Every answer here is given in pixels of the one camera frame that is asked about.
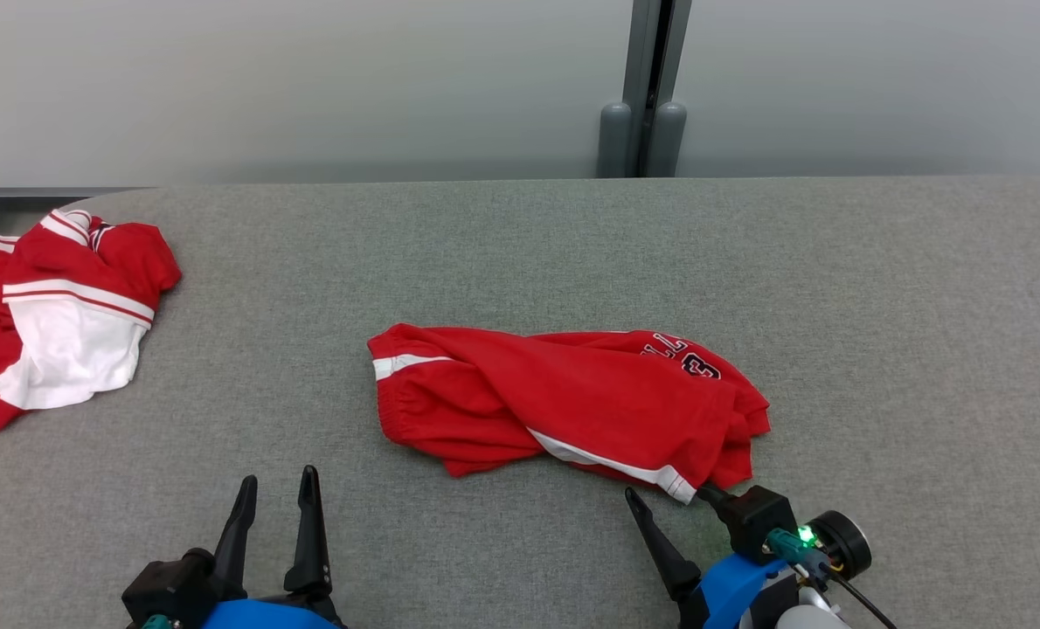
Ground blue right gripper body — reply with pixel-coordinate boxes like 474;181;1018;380
677;552;802;629

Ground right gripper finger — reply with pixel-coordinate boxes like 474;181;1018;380
624;487;704;605
697;482;739;527

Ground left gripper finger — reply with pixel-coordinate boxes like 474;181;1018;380
212;475;260;602
283;465;335;602

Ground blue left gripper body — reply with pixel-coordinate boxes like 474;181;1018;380
197;597;348;629

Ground red basketball shorts white stripes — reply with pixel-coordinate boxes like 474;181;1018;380
367;323;772;506

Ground red jersey white sleeves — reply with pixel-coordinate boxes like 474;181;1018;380
0;208;183;436

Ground grey cylindrical post foot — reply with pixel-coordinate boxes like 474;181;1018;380
598;101;634;179
645;100;689;178

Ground grey metal partition post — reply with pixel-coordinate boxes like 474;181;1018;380
622;0;694;178

